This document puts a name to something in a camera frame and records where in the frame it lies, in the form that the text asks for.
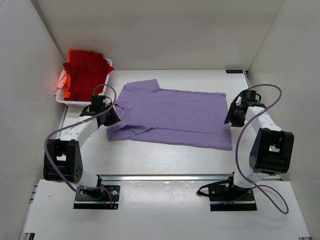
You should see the purple t shirt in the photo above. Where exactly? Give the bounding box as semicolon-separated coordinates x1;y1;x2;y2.
106;79;232;151

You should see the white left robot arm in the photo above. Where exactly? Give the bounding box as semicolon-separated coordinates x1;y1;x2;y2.
43;95;120;199

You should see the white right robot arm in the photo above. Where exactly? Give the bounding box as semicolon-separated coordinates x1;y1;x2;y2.
224;89;295;200

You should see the dark red t shirt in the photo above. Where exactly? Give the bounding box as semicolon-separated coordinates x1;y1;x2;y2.
66;49;114;102

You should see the white plastic basket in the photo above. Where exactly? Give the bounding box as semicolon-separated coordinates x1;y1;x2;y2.
55;57;114;105

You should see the dark label on table edge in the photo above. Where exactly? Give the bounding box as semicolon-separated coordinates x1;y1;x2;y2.
225;69;244;74

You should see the pink t shirt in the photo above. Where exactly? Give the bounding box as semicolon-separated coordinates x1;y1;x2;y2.
54;69;71;95

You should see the aluminium rail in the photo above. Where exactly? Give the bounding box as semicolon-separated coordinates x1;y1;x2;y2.
101;174;229;181

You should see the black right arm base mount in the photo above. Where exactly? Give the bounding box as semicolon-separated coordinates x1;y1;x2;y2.
196;180;258;212

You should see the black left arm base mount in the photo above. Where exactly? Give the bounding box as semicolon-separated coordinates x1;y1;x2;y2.
73;180;121;210

